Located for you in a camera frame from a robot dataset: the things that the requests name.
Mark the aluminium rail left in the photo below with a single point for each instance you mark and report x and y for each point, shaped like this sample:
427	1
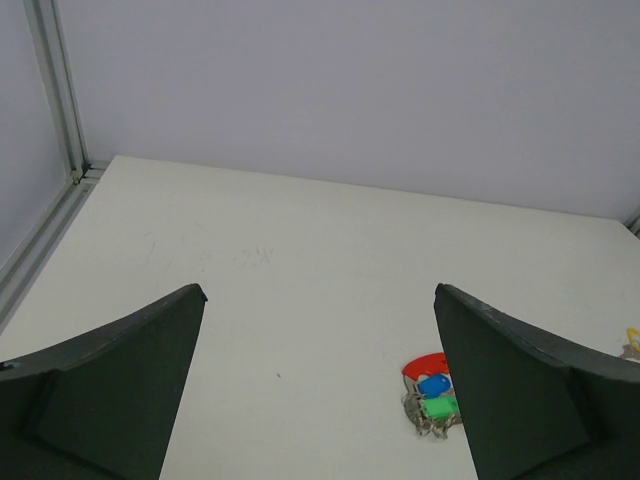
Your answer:
25	264

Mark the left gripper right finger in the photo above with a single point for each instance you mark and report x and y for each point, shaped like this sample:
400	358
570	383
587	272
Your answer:
535	405

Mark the left aluminium frame post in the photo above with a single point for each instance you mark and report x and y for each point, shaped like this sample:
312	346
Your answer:
46	31

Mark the yellow tagged key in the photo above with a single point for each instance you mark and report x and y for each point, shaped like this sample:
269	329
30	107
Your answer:
631	349

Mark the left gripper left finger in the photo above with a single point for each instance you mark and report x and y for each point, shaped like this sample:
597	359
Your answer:
101	405

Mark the green tagged key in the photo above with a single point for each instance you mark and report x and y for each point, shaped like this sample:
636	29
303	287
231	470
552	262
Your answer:
441	407

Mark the red handled metal keyring holder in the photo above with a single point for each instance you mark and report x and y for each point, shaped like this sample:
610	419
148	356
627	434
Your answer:
412	373

